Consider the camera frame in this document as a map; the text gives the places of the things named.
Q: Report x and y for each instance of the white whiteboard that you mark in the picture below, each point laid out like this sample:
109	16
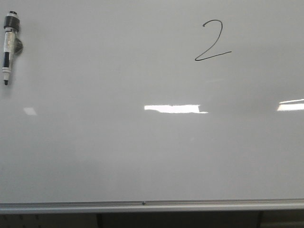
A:
118	100

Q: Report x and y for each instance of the aluminium whiteboard marker tray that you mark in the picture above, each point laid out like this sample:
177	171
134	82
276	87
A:
150	206

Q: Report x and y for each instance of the black and white marker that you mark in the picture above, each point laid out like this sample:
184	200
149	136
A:
12	44

